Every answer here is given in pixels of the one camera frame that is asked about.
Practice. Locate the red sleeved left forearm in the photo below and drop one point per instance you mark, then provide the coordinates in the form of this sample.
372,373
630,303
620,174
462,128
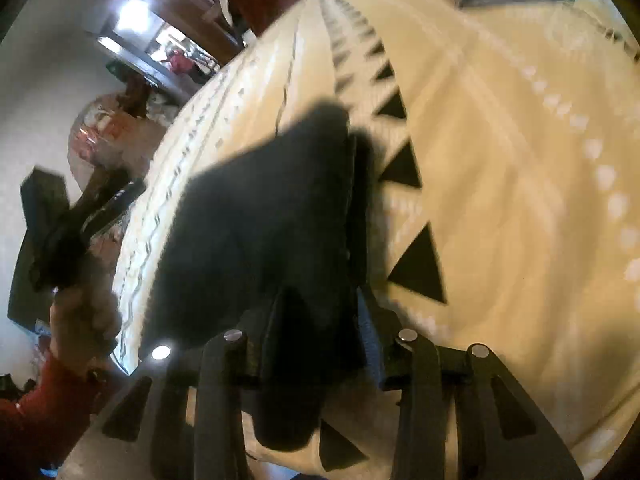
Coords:
39,430

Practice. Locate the patterned cream bed sheet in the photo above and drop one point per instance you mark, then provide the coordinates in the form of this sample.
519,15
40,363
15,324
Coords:
506,204

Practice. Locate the person's left hand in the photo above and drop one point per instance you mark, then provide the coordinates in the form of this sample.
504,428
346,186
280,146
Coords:
84,319

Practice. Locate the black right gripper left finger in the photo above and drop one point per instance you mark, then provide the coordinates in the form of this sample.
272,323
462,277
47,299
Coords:
180,417

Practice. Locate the black pants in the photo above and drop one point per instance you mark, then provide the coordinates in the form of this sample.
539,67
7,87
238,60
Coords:
274,242

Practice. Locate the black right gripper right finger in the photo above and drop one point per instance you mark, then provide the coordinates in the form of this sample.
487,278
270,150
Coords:
500,431

